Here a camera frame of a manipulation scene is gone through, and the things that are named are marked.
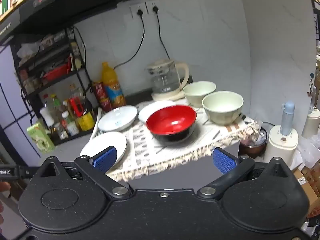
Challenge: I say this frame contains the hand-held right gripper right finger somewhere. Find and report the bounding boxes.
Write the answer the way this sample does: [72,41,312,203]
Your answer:
[197,147,291,201]

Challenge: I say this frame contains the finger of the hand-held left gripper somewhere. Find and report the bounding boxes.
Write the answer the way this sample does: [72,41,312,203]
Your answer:
[14,166,32,180]

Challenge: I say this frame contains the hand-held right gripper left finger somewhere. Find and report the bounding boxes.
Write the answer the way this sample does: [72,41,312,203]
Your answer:
[39,146,132,200]

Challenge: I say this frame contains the white plate with blue print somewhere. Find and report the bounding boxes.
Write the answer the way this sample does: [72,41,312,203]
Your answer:
[97,105,138,132]

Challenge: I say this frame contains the person's left hand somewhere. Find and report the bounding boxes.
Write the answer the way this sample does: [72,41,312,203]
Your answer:
[0,181,12,230]

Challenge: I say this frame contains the plain white plate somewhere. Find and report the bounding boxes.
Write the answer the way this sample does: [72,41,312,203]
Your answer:
[138,100,185,125]
[79,131,128,172]

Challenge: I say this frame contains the brown pot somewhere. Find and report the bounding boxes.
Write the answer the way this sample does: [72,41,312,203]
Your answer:
[239,127,268,159]

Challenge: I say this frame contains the green carton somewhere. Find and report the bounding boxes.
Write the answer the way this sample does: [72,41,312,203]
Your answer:
[27,121,55,158]

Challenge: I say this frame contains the patterned tablecloth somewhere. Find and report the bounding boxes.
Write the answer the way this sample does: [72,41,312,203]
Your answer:
[105,100,263,183]

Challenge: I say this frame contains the pale green bowl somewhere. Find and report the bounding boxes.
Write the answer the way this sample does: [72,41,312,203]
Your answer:
[202,91,244,126]
[182,81,217,108]

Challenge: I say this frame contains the group of condiment bottles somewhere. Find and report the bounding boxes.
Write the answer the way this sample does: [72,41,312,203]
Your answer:
[39,84,97,140]

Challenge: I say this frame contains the white round appliance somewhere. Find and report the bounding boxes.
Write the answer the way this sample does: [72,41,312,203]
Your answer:
[264,125,300,165]

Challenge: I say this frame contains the red snack can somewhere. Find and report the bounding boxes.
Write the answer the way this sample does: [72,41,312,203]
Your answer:
[92,80,113,112]

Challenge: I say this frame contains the red and black bowl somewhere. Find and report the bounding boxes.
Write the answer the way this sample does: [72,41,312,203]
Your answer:
[146,106,197,143]

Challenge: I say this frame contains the orange juice bottle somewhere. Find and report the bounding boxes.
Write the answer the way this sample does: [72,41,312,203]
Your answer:
[101,62,127,109]

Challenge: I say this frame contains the blue thermos bottle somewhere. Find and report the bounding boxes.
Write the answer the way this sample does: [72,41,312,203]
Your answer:
[280,101,296,137]

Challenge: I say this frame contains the black metal rack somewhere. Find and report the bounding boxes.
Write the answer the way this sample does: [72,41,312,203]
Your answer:
[10,26,100,146]

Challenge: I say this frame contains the cream kettle base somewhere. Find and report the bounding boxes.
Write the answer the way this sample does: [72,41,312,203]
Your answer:
[151,90,187,102]

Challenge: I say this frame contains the cardboard boxes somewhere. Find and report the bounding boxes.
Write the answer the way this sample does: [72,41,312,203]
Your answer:
[292,165,320,219]

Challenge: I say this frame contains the cream appliance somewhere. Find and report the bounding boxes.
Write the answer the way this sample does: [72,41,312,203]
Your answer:
[301,105,320,139]

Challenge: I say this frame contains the red plastic basket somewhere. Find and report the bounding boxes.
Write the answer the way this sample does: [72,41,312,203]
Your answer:
[42,64,69,82]

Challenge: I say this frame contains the glass electric kettle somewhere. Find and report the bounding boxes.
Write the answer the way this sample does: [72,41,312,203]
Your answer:
[146,59,190,95]

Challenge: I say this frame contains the black range hood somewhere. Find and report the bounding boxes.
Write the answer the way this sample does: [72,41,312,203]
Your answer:
[0,0,150,43]

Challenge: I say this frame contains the black power cable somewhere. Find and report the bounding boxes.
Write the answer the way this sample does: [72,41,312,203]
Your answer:
[113,9,146,70]
[152,5,170,60]

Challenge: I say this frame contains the white wall socket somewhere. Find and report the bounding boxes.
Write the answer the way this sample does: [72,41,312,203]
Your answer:
[130,2,148,19]
[146,0,160,14]

